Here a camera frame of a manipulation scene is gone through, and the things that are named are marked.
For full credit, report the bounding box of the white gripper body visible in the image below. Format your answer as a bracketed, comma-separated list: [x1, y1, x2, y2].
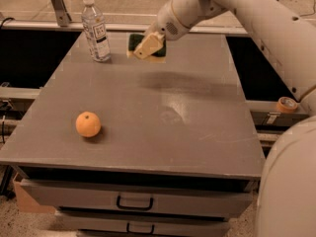
[145, 0, 210, 40]

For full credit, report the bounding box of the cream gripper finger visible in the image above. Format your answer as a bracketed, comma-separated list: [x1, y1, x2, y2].
[132, 32, 166, 59]

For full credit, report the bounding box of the green and yellow sponge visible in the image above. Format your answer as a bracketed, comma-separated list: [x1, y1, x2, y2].
[126, 33, 166, 63]

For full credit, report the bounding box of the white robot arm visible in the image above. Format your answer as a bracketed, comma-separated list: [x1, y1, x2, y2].
[133, 0, 316, 237]

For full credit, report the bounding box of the clear plastic water bottle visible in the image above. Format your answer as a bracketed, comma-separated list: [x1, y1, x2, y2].
[81, 0, 111, 62]

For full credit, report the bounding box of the orange fruit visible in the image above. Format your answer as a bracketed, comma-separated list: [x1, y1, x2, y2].
[75, 112, 101, 138]

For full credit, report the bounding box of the grey drawer cabinet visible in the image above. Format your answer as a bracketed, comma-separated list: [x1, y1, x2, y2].
[1, 33, 265, 223]

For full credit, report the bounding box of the roll of tan tape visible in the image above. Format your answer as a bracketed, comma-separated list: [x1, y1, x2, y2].
[276, 97, 298, 114]

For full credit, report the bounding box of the upper grey drawer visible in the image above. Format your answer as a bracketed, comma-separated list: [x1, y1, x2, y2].
[21, 179, 252, 218]

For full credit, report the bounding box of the grey drawer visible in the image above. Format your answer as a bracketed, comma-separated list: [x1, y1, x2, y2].
[55, 211, 230, 237]
[21, 179, 252, 218]

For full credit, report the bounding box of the lower grey drawer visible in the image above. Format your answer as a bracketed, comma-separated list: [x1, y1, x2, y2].
[55, 211, 230, 237]

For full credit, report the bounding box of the left metal bracket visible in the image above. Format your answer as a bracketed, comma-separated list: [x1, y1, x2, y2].
[50, 0, 71, 27]

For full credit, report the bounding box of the black cable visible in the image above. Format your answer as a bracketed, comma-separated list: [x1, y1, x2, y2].
[0, 16, 16, 31]

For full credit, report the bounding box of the metal window rail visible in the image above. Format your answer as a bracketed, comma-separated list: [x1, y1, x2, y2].
[2, 20, 248, 37]

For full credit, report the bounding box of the black upper drawer handle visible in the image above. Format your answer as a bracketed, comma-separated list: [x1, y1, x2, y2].
[116, 196, 154, 211]

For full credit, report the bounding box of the black drawer handle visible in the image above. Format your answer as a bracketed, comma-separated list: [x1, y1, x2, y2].
[116, 196, 154, 211]
[126, 223, 155, 235]

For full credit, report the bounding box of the black lower drawer handle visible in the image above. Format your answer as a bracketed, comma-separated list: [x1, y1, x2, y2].
[126, 223, 155, 235]

